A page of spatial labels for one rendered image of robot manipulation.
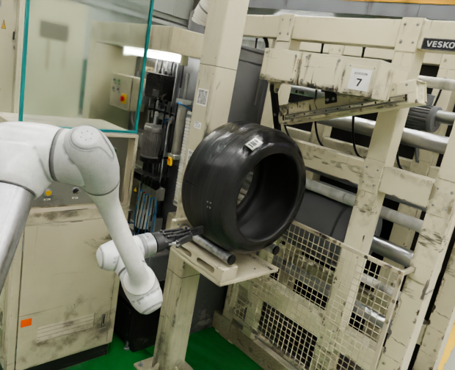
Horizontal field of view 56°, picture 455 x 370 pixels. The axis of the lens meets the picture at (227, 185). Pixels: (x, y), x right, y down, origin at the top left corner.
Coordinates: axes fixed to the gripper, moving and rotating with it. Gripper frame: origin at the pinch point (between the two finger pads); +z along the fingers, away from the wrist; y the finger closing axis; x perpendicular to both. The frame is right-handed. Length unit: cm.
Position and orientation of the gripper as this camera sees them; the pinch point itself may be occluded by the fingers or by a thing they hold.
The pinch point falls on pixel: (195, 230)
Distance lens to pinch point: 173.1
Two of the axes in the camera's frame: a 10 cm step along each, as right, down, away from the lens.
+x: -0.8, 9.4, 3.3
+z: 7.5, -1.6, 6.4
